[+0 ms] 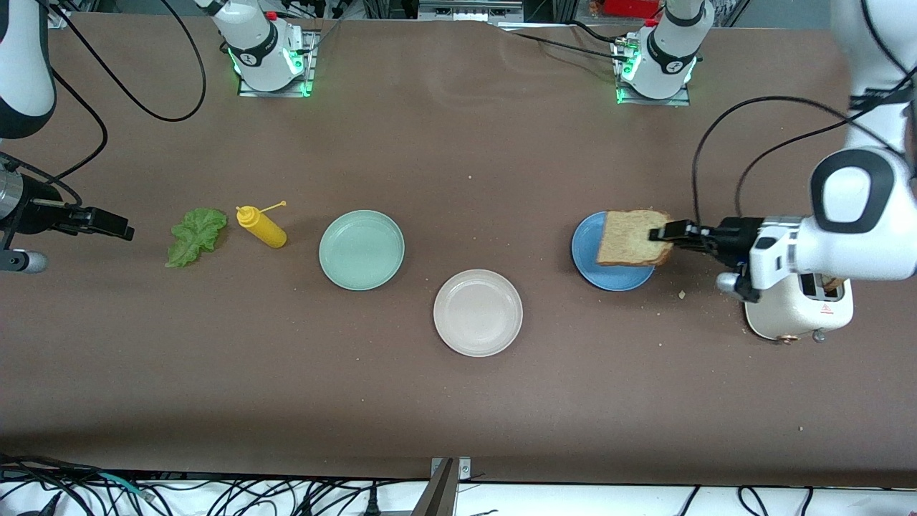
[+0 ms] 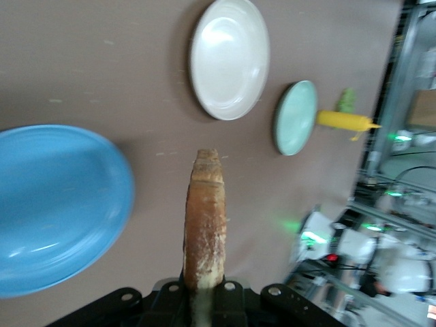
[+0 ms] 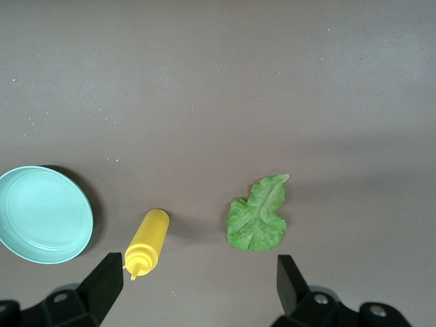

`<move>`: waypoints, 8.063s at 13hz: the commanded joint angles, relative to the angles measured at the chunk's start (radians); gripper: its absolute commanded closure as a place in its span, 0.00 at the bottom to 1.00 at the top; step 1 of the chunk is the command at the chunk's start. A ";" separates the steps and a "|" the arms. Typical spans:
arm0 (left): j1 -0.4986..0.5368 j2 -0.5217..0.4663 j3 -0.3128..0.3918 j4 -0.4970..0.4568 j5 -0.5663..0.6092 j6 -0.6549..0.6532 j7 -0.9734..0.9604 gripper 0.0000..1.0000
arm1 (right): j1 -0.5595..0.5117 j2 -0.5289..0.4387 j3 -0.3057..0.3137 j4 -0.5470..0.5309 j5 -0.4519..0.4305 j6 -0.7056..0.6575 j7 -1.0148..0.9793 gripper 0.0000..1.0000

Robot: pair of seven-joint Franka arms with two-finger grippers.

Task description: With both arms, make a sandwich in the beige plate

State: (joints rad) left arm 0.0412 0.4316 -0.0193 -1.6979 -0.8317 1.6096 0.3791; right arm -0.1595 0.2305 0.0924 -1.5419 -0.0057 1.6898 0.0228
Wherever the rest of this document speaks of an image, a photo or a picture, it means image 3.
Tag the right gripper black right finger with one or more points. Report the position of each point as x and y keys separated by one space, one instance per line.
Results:
x=289 y=289

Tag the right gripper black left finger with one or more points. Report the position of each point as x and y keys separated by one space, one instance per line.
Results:
x=102 y=289

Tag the yellow squeeze bottle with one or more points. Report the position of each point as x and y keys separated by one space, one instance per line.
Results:
x=148 y=236

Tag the green lettuce leaf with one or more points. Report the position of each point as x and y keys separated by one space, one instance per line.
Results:
x=255 y=221

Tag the mint green plate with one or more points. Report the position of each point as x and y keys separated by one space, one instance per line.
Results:
x=42 y=214

